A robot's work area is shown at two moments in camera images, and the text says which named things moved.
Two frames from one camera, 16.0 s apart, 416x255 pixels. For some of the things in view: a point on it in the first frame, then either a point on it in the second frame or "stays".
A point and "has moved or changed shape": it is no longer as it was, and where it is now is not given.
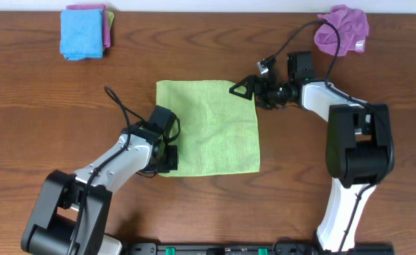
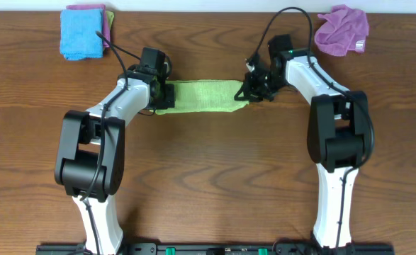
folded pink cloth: x=106 y=39 stays
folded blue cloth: x=81 y=34 stays
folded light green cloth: x=110 y=15 stays
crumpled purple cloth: x=352 y=25 stays
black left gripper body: x=169 y=161 to x=166 y=98
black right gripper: x=261 y=81 to x=252 y=95
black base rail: x=256 y=248 stays
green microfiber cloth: x=219 y=129 has moved or changed shape
